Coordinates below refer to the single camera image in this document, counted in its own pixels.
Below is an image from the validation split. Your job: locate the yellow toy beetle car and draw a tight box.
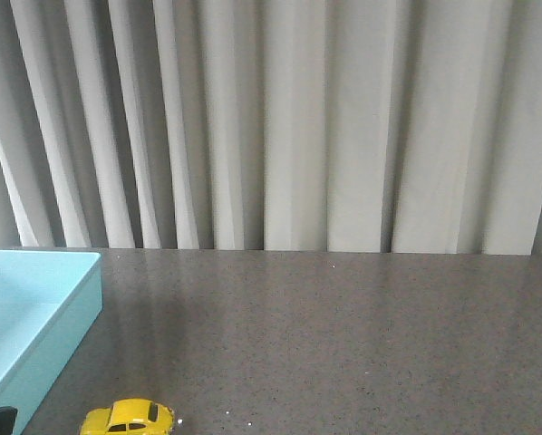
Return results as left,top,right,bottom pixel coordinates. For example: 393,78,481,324
79,398,178,435

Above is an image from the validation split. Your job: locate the light blue storage box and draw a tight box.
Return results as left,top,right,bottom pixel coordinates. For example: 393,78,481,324
0,250,102,434

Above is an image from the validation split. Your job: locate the grey pleated curtain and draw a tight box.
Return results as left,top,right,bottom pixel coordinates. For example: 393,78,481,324
0,1,542,255

